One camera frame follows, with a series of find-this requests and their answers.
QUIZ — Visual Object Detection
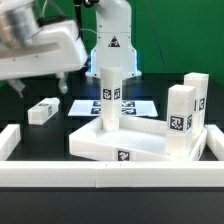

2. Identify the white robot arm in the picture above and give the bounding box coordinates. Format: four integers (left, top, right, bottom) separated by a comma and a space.
0, 0, 141, 96

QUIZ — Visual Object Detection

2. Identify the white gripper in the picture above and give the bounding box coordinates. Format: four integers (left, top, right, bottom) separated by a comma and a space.
0, 20, 87, 98

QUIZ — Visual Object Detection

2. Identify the white desk top tray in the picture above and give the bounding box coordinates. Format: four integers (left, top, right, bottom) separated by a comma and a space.
69, 115, 207, 162

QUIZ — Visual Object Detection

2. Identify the black cable bundle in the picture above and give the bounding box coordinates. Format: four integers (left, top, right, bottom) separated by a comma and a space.
38, 13, 83, 34

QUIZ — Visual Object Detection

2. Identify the white U-shaped fence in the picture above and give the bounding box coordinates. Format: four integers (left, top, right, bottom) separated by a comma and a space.
0, 124, 224, 188

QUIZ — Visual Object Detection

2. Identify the fiducial marker sheet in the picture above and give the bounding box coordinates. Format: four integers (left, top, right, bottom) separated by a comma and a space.
68, 100, 158, 117

